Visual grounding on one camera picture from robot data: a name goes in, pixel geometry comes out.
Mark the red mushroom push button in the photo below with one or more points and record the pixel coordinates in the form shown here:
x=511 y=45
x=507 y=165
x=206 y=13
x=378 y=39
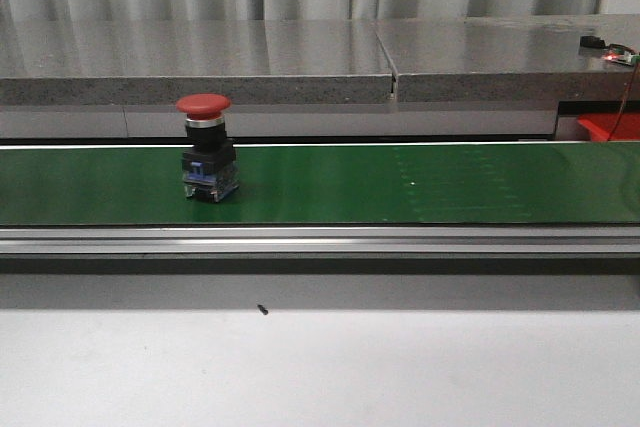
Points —
x=209 y=170

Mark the green conveyor belt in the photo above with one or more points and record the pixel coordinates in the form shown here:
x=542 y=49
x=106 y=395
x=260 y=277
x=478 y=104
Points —
x=522 y=183

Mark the grey stone slab right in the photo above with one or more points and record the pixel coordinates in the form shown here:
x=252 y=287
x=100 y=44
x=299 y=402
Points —
x=506 y=59

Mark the grey stone slab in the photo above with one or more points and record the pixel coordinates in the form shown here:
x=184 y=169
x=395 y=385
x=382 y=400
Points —
x=506 y=59
x=157 y=62

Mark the black connector plug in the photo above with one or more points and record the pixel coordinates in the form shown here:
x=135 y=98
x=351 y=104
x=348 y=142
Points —
x=592 y=42

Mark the grey stone slab left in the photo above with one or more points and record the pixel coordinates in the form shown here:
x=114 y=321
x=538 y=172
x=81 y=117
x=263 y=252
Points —
x=157 y=62

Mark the red plastic tray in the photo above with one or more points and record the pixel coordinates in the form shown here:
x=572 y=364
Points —
x=602 y=127

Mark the small green circuit board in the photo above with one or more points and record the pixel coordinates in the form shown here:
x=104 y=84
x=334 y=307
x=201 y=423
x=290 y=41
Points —
x=622 y=56

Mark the aluminium conveyor frame rail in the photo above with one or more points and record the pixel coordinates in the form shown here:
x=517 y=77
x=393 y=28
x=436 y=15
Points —
x=325 y=242

